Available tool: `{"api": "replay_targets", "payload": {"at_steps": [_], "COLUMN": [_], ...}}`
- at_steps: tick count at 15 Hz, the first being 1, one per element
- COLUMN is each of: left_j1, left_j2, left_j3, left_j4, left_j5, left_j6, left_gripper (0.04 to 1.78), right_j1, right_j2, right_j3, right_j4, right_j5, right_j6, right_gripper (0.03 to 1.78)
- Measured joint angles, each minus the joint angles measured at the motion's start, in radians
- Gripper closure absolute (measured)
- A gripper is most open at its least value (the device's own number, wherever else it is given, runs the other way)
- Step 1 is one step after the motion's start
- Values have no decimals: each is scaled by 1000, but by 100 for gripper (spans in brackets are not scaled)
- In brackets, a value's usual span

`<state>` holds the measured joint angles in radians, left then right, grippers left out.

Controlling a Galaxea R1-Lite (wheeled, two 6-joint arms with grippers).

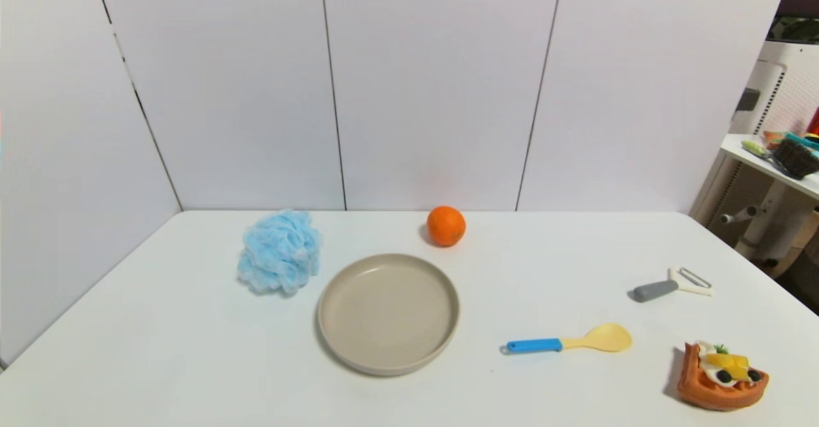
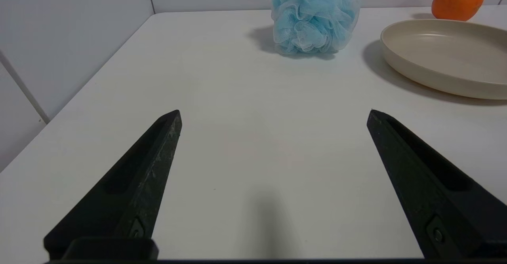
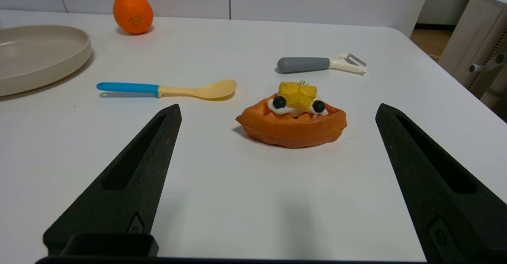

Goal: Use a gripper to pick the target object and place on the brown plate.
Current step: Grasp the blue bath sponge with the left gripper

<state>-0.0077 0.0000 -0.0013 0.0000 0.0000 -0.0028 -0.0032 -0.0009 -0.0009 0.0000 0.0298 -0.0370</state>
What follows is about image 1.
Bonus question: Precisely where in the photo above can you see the blue mesh bath loofah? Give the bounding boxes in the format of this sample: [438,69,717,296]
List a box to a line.
[237,209,323,296]

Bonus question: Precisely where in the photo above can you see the brown round plate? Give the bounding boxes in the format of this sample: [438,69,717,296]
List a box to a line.
[317,253,461,377]

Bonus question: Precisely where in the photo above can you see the orange fruit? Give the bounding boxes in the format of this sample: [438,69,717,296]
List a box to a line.
[426,205,467,248]

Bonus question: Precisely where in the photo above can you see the white side table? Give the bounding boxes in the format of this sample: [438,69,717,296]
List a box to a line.
[720,134,819,268]

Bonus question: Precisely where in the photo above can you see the toy waffle with fruit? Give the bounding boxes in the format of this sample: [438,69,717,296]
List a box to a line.
[677,341,770,412]

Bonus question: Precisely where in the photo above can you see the dark bristle brush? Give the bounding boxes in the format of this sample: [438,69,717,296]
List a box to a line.
[772,138,819,180]

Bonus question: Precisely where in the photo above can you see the yellow spoon blue handle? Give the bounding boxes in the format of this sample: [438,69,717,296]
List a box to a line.
[501,323,633,355]

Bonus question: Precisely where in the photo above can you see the grey handled white peeler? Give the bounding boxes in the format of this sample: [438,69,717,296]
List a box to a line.
[632,266,713,303]

